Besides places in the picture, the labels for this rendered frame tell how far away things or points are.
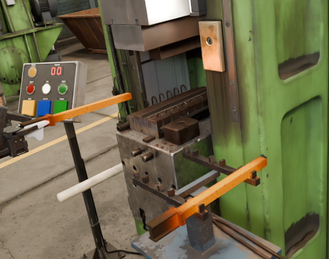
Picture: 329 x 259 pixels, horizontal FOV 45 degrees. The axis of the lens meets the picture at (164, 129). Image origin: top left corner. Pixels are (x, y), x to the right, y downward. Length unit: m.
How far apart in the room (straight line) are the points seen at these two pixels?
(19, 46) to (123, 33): 4.90
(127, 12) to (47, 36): 5.33
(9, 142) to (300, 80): 1.01
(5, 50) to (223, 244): 5.36
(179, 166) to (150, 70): 0.54
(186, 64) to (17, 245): 1.66
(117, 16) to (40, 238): 1.75
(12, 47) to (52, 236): 4.00
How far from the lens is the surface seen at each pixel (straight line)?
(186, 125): 1.52
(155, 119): 1.59
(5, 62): 6.32
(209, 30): 1.40
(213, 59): 1.41
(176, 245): 1.36
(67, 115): 1.40
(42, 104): 1.99
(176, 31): 1.59
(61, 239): 2.80
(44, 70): 2.03
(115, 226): 2.76
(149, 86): 1.86
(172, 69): 1.94
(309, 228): 1.99
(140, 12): 1.46
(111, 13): 1.62
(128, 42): 1.57
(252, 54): 1.33
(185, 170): 1.54
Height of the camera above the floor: 1.55
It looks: 22 degrees down
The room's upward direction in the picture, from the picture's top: 9 degrees counter-clockwise
